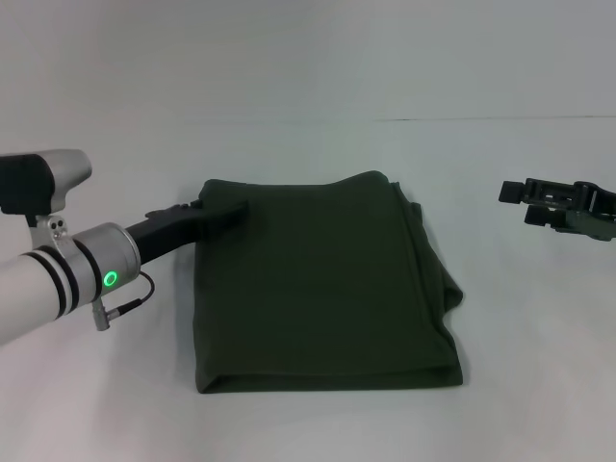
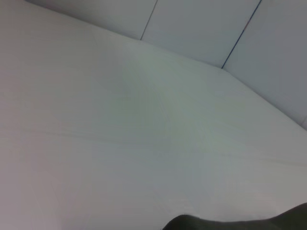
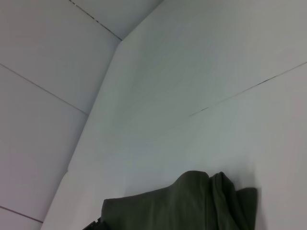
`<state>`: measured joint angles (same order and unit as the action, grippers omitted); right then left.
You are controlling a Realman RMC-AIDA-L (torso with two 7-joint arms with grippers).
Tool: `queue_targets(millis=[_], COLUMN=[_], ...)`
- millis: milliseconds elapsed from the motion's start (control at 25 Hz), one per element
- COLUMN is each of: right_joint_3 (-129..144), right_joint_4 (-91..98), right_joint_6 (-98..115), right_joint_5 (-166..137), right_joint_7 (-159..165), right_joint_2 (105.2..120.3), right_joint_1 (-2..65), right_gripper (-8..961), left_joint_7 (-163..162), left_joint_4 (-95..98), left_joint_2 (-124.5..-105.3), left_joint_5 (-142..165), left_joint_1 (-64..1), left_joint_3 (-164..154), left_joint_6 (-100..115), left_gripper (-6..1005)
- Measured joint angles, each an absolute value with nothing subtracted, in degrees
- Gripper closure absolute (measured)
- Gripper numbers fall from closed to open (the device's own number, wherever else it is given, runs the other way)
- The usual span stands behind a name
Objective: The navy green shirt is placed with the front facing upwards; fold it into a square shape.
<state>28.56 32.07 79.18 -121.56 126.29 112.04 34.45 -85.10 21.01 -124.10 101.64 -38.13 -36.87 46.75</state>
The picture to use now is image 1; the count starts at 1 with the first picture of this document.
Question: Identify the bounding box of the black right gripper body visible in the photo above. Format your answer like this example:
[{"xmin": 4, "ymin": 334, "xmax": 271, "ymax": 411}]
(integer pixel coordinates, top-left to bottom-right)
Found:
[{"xmin": 560, "ymin": 180, "xmax": 616, "ymax": 243}]

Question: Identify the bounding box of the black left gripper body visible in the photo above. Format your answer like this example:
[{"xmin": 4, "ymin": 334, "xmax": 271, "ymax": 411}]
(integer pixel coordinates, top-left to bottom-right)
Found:
[{"xmin": 123, "ymin": 201, "xmax": 213, "ymax": 267}]

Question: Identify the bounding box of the dark green FREE t-shirt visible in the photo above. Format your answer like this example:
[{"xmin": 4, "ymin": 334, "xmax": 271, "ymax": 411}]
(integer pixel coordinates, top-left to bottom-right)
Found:
[{"xmin": 192, "ymin": 169, "xmax": 466, "ymax": 397}]

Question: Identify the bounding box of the dark left arm cable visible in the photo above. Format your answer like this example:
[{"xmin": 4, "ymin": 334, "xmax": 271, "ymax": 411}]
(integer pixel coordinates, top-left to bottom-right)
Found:
[{"xmin": 90, "ymin": 269, "xmax": 156, "ymax": 332}]

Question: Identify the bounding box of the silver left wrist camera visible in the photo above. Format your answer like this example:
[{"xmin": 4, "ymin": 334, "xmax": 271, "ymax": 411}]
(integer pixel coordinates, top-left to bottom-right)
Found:
[{"xmin": 0, "ymin": 148, "xmax": 93, "ymax": 217}]

